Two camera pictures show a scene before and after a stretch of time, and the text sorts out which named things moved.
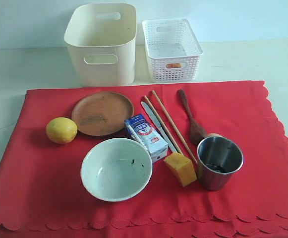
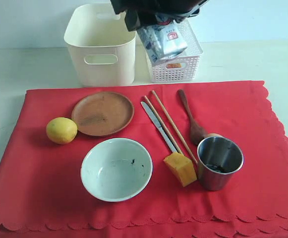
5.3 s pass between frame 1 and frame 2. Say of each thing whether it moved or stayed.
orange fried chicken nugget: stayed
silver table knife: stayed
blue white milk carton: moved
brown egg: stayed
